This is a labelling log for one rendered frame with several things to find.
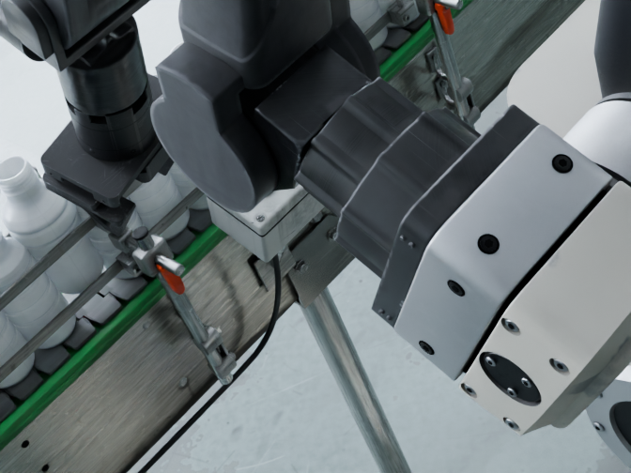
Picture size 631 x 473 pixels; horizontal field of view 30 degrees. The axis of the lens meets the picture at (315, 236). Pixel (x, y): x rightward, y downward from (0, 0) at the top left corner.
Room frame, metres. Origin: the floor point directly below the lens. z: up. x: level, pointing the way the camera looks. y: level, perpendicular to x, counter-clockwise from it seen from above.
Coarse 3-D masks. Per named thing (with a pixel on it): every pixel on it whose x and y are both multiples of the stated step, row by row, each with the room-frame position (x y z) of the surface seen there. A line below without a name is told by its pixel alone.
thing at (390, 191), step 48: (384, 96) 0.47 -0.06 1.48; (336, 144) 0.45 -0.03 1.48; (384, 144) 0.44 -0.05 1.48; (432, 144) 0.43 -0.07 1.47; (480, 144) 0.41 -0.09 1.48; (336, 192) 0.44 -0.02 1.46; (384, 192) 0.42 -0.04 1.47; (432, 192) 0.39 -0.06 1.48; (336, 240) 0.44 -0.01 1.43; (384, 240) 0.41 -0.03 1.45; (384, 288) 0.41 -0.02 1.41
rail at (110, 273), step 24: (384, 24) 1.19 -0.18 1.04; (192, 192) 1.02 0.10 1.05; (168, 216) 1.01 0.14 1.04; (72, 240) 0.95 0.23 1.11; (48, 264) 0.94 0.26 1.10; (120, 264) 0.97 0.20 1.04; (24, 288) 0.92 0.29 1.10; (96, 288) 0.95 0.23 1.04; (72, 312) 0.93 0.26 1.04; (48, 336) 0.92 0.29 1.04
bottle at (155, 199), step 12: (156, 180) 1.02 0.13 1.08; (168, 180) 1.04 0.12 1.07; (132, 192) 1.02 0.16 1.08; (144, 192) 1.02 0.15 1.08; (156, 192) 1.02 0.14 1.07; (168, 192) 1.03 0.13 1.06; (144, 204) 1.02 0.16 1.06; (156, 204) 1.02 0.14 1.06; (168, 204) 1.02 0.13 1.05; (144, 216) 1.02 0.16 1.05; (156, 216) 1.02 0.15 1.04; (180, 216) 1.03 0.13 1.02; (168, 228) 1.02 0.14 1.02; (180, 228) 1.02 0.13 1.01
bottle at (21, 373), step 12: (0, 312) 0.93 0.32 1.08; (0, 324) 0.92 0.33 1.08; (12, 324) 0.93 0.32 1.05; (0, 336) 0.91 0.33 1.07; (12, 336) 0.92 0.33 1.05; (0, 348) 0.90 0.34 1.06; (12, 348) 0.91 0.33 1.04; (0, 360) 0.90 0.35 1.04; (24, 360) 0.91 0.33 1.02; (12, 372) 0.90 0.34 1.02; (24, 372) 0.91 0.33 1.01; (0, 384) 0.90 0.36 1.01; (12, 384) 0.90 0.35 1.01
